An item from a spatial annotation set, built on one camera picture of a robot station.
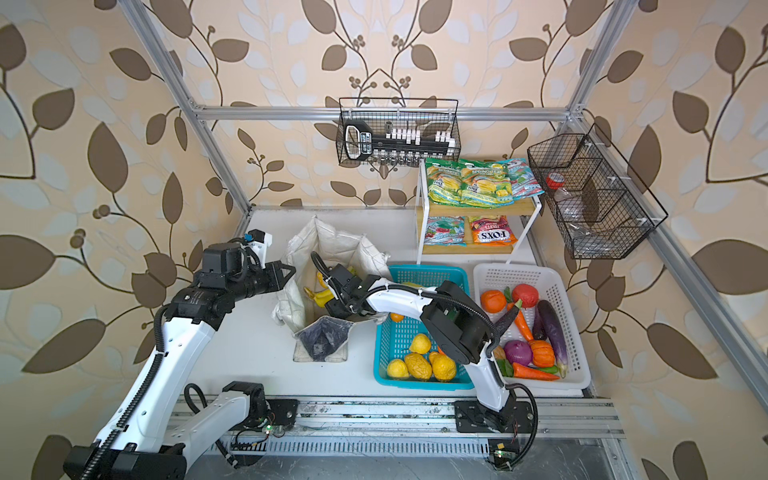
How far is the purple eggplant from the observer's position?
0.79 metres

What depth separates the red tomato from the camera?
0.91 meters

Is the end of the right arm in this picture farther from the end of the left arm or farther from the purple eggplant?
the purple eggplant
